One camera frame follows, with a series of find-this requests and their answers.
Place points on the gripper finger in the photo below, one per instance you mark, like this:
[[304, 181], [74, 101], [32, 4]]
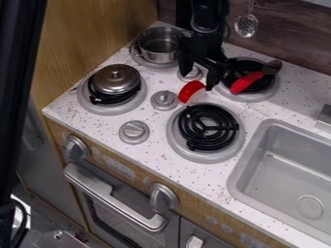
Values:
[[214, 79], [185, 66]]

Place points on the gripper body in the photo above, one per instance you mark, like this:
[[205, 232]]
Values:
[[204, 46]]

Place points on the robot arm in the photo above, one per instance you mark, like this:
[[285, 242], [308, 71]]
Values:
[[202, 13]]

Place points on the red toy sushi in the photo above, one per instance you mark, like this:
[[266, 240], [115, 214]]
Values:
[[189, 90]]

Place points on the silver pot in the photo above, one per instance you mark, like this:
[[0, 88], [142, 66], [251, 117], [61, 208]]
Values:
[[158, 54]]

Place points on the silver spoon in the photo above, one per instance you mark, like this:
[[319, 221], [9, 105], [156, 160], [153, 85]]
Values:
[[246, 25]]

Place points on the silver pot lid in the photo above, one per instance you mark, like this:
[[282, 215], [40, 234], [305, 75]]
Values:
[[114, 80]]

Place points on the toy stove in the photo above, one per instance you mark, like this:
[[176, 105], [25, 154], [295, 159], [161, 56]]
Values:
[[134, 131]]

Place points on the toy sink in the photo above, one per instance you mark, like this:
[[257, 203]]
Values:
[[284, 174]]

